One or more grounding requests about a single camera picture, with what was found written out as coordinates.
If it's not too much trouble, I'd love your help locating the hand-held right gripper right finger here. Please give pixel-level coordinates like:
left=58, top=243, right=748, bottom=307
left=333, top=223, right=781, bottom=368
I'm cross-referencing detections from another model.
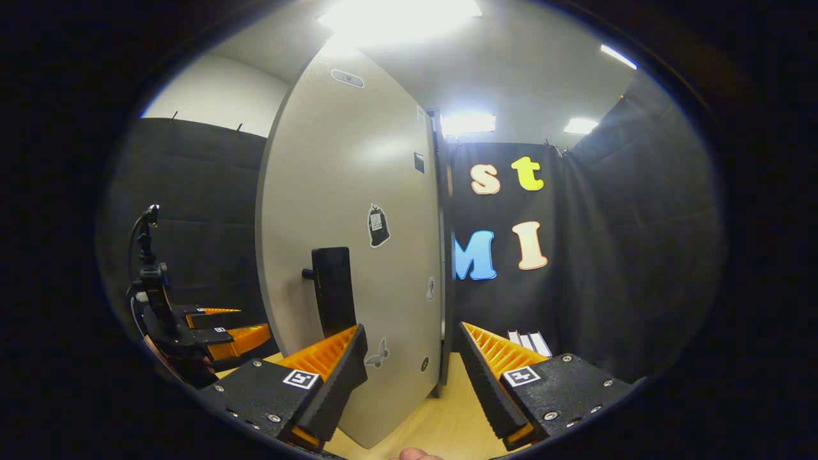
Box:
left=458, top=321, right=633, bottom=450

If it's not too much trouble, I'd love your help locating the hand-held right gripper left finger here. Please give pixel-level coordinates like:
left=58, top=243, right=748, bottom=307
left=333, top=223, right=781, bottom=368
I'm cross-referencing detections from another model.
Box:
left=195, top=324, right=369, bottom=453

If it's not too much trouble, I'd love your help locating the black door handle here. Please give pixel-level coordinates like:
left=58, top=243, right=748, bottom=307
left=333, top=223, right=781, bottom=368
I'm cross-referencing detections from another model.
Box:
left=302, top=247, right=357, bottom=339

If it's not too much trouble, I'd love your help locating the grey cabinet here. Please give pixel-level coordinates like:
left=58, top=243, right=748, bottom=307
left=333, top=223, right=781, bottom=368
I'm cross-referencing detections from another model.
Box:
left=433, top=109, right=456, bottom=398

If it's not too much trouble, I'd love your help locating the white cabinet door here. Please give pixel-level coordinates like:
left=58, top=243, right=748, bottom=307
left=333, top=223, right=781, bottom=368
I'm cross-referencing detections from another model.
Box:
left=256, top=42, right=445, bottom=449

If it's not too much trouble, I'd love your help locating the black backdrop cloth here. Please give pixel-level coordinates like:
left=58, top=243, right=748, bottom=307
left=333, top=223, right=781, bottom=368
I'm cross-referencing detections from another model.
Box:
left=105, top=70, right=726, bottom=384

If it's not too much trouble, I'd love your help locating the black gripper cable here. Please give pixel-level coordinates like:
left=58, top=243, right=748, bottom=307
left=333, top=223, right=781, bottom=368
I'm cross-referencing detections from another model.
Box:
left=130, top=214, right=151, bottom=295

